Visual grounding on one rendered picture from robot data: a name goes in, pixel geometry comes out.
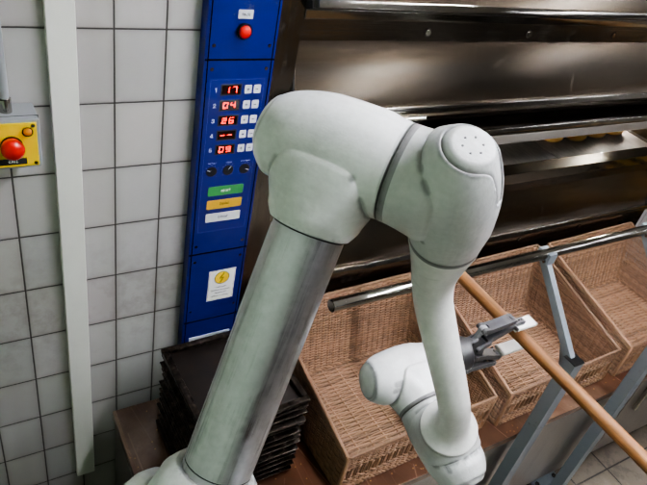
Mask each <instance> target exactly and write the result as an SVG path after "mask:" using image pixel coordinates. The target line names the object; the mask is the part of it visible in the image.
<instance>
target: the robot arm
mask: <svg viewBox="0 0 647 485"><path fill-rule="evenodd" d="M252 143H253V155H254V158H255V160H256V163H257V165H258V166H259V168H260V169H261V171H262V172H263V173H265V174H266V175H268V176H269V199H268V202H269V209H270V214H271V215H272V216H273V220H272V222H271V225H270V227H269V230H268V233H267V235H266V238H265V240H264V242H263V245H262V248H261V250H260V253H259V256H258V258H257V261H256V264H255V266H254V269H253V272H252V273H251V276H250V279H249V281H248V284H247V287H246V291H245V294H244V296H243V299H242V302H241V304H240V307H239V310H238V312H237V315H236V317H235V322H234V324H233V327H232V330H231V332H230V335H229V338H228V340H227V343H226V346H225V348H224V351H223V354H222V355H221V358H220V362H219V365H218V368H217V370H216V373H215V376H214V378H213V381H212V384H211V386H210V389H209V392H208V394H207V396H206V399H205V401H204V404H203V407H202V409H201V412H200V415H199V417H198V420H197V423H196V425H195V428H194V432H193V435H192V438H191V439H190V442H189V445H188V447H186V448H184V449H182V450H179V451H177V452H176V453H174V454H172V455H171V456H170V457H168V458H167V459H166V460H165V461H164V462H163V463H162V465H161V467H153V468H150V469H147V470H144V471H142V472H138V473H137V474H135V475H134V476H133V477H132V478H131V479H130V480H128V481H127V482H126V483H125V484H124V485H257V482H256V480H255V477H254V475H253V471H254V469H255V466H256V464H257V461H258V459H259V456H260V454H261V451H262V449H263V446H264V444H265V442H266V440H267V437H268V435H269V432H270V429H271V427H272V423H273V420H274V418H275V415H276V413H277V410H278V408H279V405H280V403H281V400H282V398H283V396H284V394H285V391H286V389H287V386H288V384H289V381H290V379H291V376H292V374H293V371H294V369H295V366H296V364H297V361H298V357H299V355H300V353H301V351H302V348H303V346H304V343H305V341H306V338H307V336H308V333H309V331H310V328H311V326H312V323H313V321H314V318H315V316H316V314H317V311H318V309H319V306H320V304H321V301H322V299H323V296H324V292H325V290H326V287H327V285H328V282H329V280H330V277H331V275H332V272H333V270H334V268H335V266H336V263H337V261H338V258H339V256H340V253H341V251H342V248H343V246H344V243H349V242H350V241H352V240H353V239H354V238H355V237H357V236H358V234H359V233H360V231H361V230H362V229H363V227H364V226H365V225H366V224H367V223H368V222H369V220H370V219H371V218H373V219H376V220H378V221H380V222H382V223H385V224H387V225H389V226H390V227H392V228H394V229H396V230H398V231H399V232H401V233H403V234H404V235H405V236H407V237H408V243H409V250H410V261H411V286H412V295H413V303H414V309H415V314H416V318H417V322H418V326H419V330H420V334H421V338H422V342H421V343H408V344H402V345H396V346H393V347H390V348H387V349H385V350H383V351H380V352H379V353H377V354H375V355H373V356H372V357H370V358H369V359H368V360H367V361H366V362H365V364H364V365H363V366H362V368H361V369H360V372H359V384H360V388H361V391H362V394H363V396H364V397H365V398H367V399H368V400H369V401H370V402H373V403H376V404H379V405H390V406H391V407H392V408H393V409H394V410H395V411H396V412H397V414H398V415H399V416H400V418H401V420H402V422H403V424H404V426H405V429H406V432H407V435H408V437H409V439H410V441H411V443H412V445H413V446H414V448H415V450H416V452H417V454H418V455H419V457H420V459H421V461H422V462H423V464H424V466H425V467H426V469H427V471H428V472H429V474H430V475H431V476H432V477H433V478H434V479H435V481H436V482H437V483H439V484H440V485H475V484H477V483H479V482H481V481H482V480H483V478H484V474H485V472H486V463H485V457H484V453H483V450H482V448H481V446H480V438H479V434H478V424H477V421H476V419H475V417H474V415H473V413H472V412H471V402H470V396H469V389H468V384H467V378H466V374H468V373H470V372H472V371H474V370H481V369H485V368H489V367H492V366H495V365H496V364H497V362H496V360H499V359H501V358H502V356H505V355H507V354H510V353H513V352H516V351H519V350H522V349H523V348H522V347H521V346H520V345H519V344H518V343H517V342H516V341H515V340H514V339H513V340H510V341H507V342H504V343H501V344H498V345H495V348H496V349H495V348H494V347H493V346H492V347H490V348H487V347H489V346H491V345H492V343H493V342H495V341H496V340H498V339H500V338H501V337H502V336H504V335H506V334H508V333H509V332H511V331H514V332H518V331H521V330H525V329H528V328H531V327H534V326H536V325H537V324H538V323H537V322H536V321H535V320H534V319H533V318H532V317H531V316H530V315H527V316H524V317H520V318H515V317H514V316H512V315H511V314H510V313H508V314H506V315H503V316H501V317H498V318H495V319H491V320H489V321H487V322H480V323H478V324H477V325H476V327H477V329H478V331H477V332H476V333H475V334H472V335H470V336H468V337H462V336H459V335H458V329H457V323H456V318H455V311H454V304H453V290H454V286H455V283H456V282H457V280H458V279H459V277H460V276H461V275H462V274H463V272H464V271H465V270H466V269H467V268H468V267H469V266H470V265H471V264H472V263H473V262H474V261H475V260H476V258H477V257H478V255H479V253H480V251H481V249H482V248H483V246H484V245H485V243H486V242H487V241H488V239H489V238H490V236H491V234H492V231H493V229H494V226H495V223H496V220H497V217H498V214H499V211H500V208H501V204H502V199H503V193H504V166H503V159H502V155H501V151H500V148H499V146H498V144H497V143H496V142H495V141H494V139H493V138H492V137H491V136H490V135H489V134H487V133H486V132H485V131H483V130H481V129H480V128H479V127H476V126H473V125H470V124H464V123H457V124H450V125H444V126H440V127H437V128H435V129H432V128H429V127H426V126H423V125H420V124H417V123H415V122H412V121H410V120H408V119H406V118H404V117H402V116H400V115H398V114H396V113H394V112H392V111H389V110H387V109H384V108H381V107H379V106H377V105H374V104H371V103H368V102H365V101H362V100H359V99H356V98H353V97H350V96H346V95H343V94H340V93H335V92H328V91H320V90H298V91H291V92H287V93H285V94H281V95H278V96H276V97H275V98H274V99H273V100H272V101H271V102H270V103H269V104H268V105H267V106H266V107H265V108H264V110H263V111H262V113H261V114H260V116H259V118H258V120H257V122H256V125H255V128H254V132H253V138H252ZM487 360H488V361H489V362H488V361H487Z"/></svg>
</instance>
